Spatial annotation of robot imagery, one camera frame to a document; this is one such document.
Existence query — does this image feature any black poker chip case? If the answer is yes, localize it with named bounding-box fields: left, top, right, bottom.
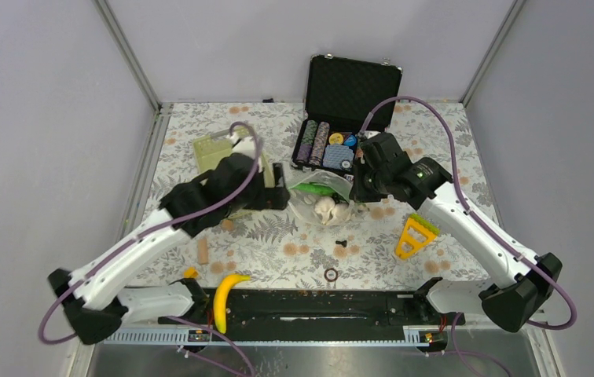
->
left=291, top=54, right=402, bottom=176

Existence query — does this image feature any yellow banana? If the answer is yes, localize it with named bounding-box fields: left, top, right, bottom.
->
left=212, top=273, right=251, bottom=334

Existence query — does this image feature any light green plastic basket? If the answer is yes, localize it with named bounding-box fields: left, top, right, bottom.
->
left=192, top=130, right=276, bottom=188

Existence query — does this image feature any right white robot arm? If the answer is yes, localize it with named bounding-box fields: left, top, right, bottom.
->
left=350, top=133, right=563, bottom=332

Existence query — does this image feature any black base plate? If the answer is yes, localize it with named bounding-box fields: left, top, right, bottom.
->
left=107, top=278, right=467, bottom=343

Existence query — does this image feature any wooden cylinder block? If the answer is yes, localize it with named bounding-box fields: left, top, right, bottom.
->
left=196, top=237, right=209, bottom=265

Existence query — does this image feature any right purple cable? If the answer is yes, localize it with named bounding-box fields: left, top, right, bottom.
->
left=358, top=96, right=578, bottom=377

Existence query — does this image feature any white mushroom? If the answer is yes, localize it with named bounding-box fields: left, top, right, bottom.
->
left=313, top=196, right=355, bottom=226

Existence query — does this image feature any long green pepper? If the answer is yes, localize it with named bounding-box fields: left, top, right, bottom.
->
left=292, top=182, right=336, bottom=196

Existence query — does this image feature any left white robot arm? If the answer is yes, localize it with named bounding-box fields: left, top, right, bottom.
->
left=48, top=137, right=289, bottom=345

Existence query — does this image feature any yellow plastic triangle tool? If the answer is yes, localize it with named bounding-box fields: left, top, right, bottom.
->
left=394, top=213, right=440, bottom=260

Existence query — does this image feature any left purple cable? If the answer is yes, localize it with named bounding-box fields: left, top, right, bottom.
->
left=37, top=121, right=266, bottom=377

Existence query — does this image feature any purple cable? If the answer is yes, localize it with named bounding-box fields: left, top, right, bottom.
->
left=358, top=96, right=578, bottom=377
left=37, top=121, right=266, bottom=377

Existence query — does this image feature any clear zip top bag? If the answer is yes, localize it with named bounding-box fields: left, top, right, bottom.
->
left=288, top=170, right=366, bottom=227

